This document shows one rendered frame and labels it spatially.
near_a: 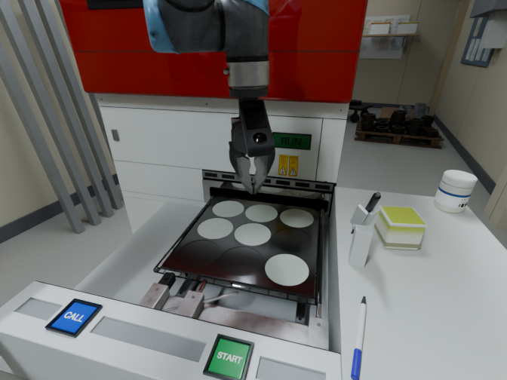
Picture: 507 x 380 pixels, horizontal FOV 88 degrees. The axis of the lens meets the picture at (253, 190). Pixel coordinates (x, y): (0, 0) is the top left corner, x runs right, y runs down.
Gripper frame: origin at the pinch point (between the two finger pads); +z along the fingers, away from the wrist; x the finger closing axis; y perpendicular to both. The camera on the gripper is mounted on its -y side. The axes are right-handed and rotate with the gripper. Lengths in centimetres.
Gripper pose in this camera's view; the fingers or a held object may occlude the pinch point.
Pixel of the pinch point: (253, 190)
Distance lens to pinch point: 55.7
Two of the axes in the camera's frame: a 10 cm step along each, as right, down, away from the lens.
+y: -1.1, -4.5, 8.9
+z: 0.3, 8.9, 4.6
